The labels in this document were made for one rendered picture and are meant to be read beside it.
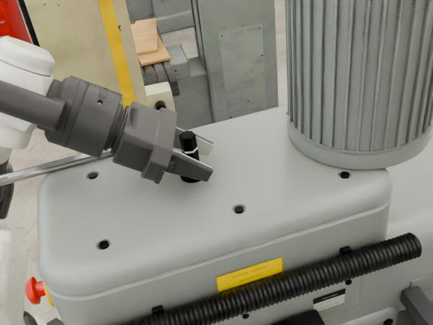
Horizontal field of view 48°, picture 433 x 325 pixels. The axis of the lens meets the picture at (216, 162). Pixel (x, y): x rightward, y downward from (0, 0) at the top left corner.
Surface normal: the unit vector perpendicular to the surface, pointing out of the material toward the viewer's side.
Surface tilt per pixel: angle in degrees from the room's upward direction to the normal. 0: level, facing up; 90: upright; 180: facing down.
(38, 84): 69
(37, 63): 90
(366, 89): 90
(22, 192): 0
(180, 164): 90
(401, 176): 0
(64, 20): 90
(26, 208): 0
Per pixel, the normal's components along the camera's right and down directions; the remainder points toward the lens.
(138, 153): 0.00, 0.60
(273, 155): -0.11, -0.79
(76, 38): 0.29, 0.55
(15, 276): 0.94, 0.03
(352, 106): -0.33, 0.59
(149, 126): 0.40, -0.73
